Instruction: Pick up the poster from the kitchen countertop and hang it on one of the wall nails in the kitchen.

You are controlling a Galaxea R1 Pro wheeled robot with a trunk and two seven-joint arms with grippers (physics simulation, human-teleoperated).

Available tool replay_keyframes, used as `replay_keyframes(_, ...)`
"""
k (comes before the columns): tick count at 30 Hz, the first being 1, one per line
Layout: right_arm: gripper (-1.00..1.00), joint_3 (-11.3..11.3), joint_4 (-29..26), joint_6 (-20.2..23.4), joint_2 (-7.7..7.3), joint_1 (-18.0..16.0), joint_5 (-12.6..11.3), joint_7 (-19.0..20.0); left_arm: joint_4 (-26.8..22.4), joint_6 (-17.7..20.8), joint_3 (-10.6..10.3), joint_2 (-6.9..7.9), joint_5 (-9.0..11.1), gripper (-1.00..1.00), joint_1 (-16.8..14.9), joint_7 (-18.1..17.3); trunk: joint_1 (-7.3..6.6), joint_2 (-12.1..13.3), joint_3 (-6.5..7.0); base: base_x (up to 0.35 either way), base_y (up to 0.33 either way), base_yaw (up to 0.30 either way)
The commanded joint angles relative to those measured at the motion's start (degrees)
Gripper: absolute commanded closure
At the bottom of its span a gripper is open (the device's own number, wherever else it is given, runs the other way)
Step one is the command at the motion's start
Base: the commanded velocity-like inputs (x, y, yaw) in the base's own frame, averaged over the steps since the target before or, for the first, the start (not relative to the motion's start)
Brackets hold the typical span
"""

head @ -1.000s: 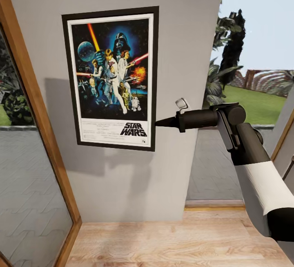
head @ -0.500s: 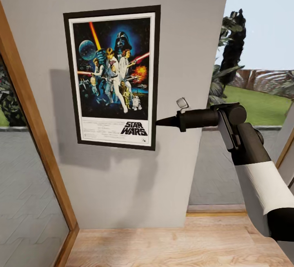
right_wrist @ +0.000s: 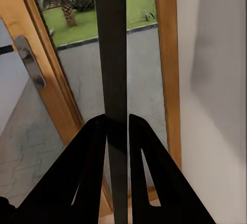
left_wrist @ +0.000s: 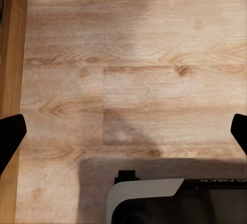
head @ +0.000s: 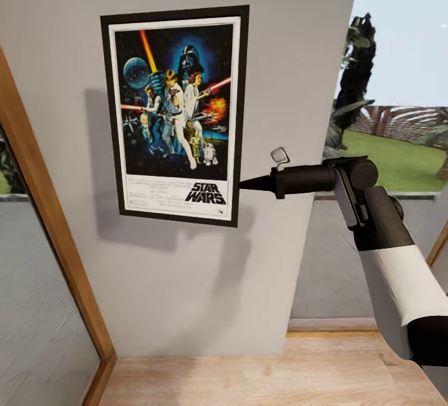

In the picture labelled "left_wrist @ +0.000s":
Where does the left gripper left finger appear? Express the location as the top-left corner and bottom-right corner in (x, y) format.
(0, 114), (27, 176)

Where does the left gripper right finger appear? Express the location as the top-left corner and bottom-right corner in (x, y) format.
(231, 114), (247, 155)

